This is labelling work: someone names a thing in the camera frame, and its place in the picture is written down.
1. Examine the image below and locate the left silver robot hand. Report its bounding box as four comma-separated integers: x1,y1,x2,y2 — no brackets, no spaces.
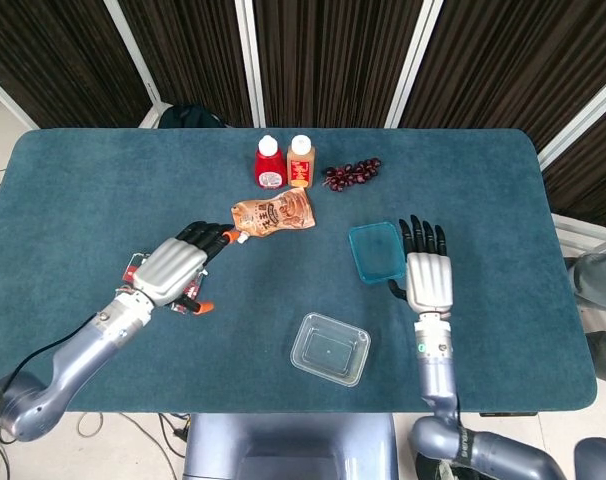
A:
131,219,239,317

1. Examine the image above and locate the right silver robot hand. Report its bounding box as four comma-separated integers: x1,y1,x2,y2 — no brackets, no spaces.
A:
386,214,456,316

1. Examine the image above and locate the blue container lid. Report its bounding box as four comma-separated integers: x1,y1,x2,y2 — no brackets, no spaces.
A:
348,221,408,286

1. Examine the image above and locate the clear container with blue lid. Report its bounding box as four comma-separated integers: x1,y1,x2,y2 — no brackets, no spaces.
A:
289,312,372,389

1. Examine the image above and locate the dark printed snack packet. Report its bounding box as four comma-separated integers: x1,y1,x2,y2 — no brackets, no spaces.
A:
117,252,207,314

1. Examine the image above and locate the teal table cloth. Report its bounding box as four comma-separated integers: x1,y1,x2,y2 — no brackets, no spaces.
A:
0,127,599,415

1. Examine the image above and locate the orange spouted sauce pouch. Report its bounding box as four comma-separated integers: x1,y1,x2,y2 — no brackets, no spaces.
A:
230,188,316,245

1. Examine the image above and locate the dark red grape bunch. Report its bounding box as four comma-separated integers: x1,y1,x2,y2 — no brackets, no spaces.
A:
323,157,383,193

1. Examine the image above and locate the red ketchup bottle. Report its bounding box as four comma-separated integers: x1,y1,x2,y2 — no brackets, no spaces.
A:
255,134,287,191

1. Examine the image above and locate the black bag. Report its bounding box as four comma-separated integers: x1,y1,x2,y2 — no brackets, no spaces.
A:
158,104,225,129

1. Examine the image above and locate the orange juice bottle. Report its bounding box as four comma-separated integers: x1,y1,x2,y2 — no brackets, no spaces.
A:
285,134,316,190

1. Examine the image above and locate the black waste bin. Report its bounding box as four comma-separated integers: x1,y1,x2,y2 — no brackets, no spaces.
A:
415,452,464,480

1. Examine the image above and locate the grey robot torso base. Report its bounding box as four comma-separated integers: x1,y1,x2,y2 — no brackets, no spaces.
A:
182,412,400,480

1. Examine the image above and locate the brown white-framed partition screen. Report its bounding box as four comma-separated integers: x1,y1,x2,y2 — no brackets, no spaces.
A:
0,0,606,217

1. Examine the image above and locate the right hand cable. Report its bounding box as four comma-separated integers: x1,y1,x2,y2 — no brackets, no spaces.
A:
451,392,467,451

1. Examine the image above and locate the hand cable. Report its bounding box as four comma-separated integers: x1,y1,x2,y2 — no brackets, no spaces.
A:
451,392,467,451
5,312,102,389

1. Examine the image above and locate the black floor cable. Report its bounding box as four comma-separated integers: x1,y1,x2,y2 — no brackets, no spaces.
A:
156,412,190,446

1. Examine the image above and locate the aluminium frame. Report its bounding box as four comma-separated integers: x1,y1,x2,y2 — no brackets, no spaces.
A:
552,213,606,254

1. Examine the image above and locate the left hand cable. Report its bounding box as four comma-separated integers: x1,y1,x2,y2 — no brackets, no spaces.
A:
5,312,102,389

